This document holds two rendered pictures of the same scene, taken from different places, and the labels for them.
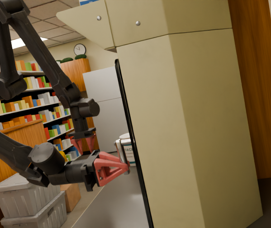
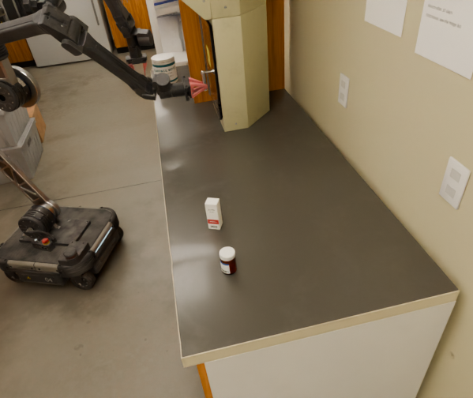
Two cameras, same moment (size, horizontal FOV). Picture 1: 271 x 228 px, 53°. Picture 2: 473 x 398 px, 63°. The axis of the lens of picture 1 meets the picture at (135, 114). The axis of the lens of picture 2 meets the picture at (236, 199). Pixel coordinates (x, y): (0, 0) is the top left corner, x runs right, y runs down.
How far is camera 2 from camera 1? 1.13 m
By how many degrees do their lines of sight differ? 37
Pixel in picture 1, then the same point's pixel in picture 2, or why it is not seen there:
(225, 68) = (261, 29)
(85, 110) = (144, 40)
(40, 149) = (160, 76)
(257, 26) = not seen: outside the picture
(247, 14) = not seen: outside the picture
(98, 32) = (202, 9)
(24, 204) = (1, 134)
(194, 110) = (247, 56)
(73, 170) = (176, 89)
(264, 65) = (276, 16)
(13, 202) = not seen: outside the picture
